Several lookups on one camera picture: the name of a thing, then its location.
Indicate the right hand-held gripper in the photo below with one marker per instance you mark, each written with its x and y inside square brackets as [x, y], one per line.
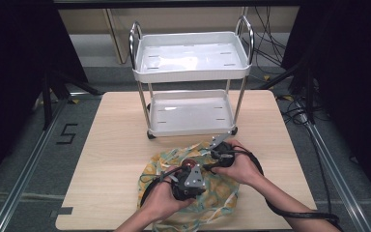
[222, 154]

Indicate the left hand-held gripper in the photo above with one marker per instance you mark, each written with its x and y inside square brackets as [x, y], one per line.
[190, 183]

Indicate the red lid candy jar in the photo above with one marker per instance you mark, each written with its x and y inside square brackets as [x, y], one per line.
[189, 162]

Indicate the fruit print cloth bag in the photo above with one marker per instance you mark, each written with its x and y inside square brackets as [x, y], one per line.
[219, 193]

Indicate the white two-tier cart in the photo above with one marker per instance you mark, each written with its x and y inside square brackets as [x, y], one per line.
[191, 61]

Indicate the person's right hand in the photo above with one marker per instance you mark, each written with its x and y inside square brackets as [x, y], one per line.
[243, 169]

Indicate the person's left hand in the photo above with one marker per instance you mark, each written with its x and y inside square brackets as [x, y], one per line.
[161, 199]

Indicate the black tripod stand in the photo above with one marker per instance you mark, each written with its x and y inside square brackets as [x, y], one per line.
[307, 90]
[50, 96]

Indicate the black curtain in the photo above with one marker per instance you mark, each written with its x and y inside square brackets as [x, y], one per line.
[16, 80]
[354, 80]

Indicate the beige wooden furniture leg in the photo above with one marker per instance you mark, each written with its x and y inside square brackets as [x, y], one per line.
[117, 35]

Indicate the aluminium floor rail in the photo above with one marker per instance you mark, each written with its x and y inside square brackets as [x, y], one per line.
[29, 167]
[338, 180]

